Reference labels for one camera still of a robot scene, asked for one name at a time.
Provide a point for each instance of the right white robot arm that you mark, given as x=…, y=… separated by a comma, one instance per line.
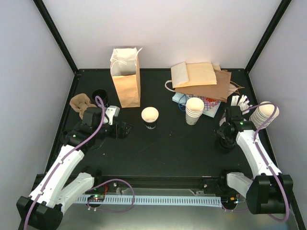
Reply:
x=270, y=191

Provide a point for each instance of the brown kraft paper bag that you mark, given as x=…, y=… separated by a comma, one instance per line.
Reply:
x=224, y=88

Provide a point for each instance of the black printed paper cup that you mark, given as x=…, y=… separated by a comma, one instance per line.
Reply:
x=103, y=95

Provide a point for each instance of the small circuit board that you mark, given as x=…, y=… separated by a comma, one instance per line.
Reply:
x=96, y=198

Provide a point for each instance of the right black lid stack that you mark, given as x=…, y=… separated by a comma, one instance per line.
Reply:
x=222, y=149

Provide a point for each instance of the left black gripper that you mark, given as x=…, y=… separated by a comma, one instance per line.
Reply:
x=115, y=134

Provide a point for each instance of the tilted paper cup stack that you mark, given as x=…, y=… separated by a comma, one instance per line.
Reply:
x=264, y=114

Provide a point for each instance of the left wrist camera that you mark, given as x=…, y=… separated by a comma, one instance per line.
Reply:
x=111, y=112

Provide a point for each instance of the white paper cup stack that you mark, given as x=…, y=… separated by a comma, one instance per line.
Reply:
x=194, y=109

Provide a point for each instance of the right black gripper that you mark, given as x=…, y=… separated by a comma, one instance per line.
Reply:
x=220, y=132

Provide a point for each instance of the orange paper bag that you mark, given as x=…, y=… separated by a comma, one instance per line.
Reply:
x=195, y=74
x=125, y=73

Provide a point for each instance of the brown pulp cup carrier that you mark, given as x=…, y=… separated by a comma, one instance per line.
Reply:
x=80, y=103

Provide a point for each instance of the single white paper cup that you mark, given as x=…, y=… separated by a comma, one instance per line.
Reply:
x=150, y=116

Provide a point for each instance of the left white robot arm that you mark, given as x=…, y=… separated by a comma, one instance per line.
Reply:
x=44, y=208

